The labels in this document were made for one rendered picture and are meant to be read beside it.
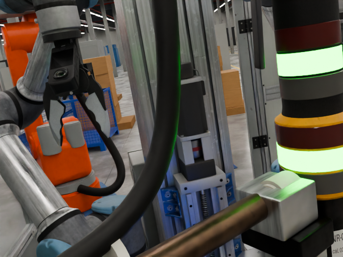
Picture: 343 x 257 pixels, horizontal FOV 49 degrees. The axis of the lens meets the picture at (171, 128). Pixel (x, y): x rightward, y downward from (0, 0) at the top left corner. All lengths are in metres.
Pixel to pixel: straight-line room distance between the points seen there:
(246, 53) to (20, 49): 2.69
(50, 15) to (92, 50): 10.06
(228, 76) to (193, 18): 6.74
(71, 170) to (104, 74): 4.32
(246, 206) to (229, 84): 7.66
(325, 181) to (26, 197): 0.81
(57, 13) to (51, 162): 3.43
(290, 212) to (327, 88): 0.07
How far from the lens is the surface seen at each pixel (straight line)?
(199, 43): 1.10
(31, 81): 1.04
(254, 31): 0.21
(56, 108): 0.74
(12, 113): 1.07
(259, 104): 2.11
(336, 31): 0.21
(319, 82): 0.21
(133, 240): 0.99
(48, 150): 4.00
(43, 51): 0.98
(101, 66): 8.16
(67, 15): 0.72
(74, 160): 4.13
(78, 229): 0.90
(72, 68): 0.67
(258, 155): 2.15
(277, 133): 0.22
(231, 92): 7.87
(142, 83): 1.07
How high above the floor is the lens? 1.63
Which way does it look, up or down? 13 degrees down
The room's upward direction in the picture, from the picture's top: 10 degrees counter-clockwise
